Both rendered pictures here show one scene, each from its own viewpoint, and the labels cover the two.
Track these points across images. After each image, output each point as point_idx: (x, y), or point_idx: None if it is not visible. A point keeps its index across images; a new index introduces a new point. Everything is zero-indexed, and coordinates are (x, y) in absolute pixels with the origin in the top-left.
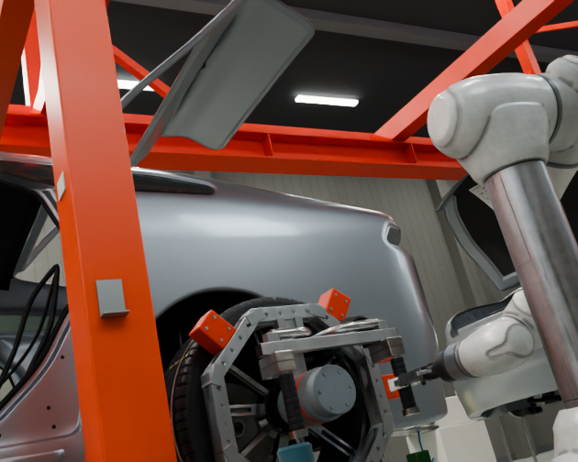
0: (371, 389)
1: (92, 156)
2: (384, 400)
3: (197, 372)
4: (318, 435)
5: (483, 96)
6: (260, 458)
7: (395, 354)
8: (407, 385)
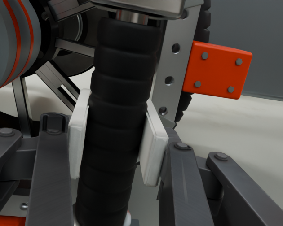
0: (157, 59)
1: None
2: (172, 91)
3: None
4: (52, 90)
5: None
6: (81, 63)
7: (116, 1)
8: (71, 177)
